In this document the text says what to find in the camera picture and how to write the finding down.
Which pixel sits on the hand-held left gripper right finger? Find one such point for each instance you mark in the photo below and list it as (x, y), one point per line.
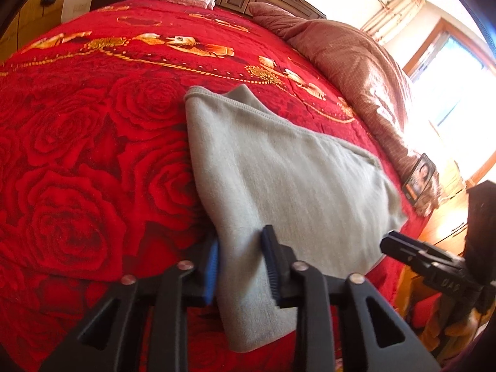
(270, 257)

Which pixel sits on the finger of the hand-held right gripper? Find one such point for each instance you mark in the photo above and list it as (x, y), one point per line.
(405, 248)

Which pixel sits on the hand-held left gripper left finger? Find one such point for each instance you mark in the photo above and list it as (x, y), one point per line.
(211, 265)

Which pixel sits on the grey pants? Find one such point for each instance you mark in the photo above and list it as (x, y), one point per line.
(290, 186)

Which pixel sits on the light wooden bedside cabinet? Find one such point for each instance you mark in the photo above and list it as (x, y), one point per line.
(445, 221)

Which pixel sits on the dark flat packet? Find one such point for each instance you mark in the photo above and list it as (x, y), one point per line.
(420, 176)

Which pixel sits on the red rose-print bedspread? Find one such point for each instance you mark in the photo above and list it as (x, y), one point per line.
(77, 162)

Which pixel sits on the pink checkered quilt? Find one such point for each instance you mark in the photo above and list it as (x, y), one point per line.
(356, 69)

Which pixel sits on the wooden-framed window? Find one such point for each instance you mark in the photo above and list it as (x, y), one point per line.
(430, 46)

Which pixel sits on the striped curtain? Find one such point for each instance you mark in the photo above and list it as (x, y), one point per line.
(391, 17)

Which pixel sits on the light wooden wardrobe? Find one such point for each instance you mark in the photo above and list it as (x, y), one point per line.
(23, 19)

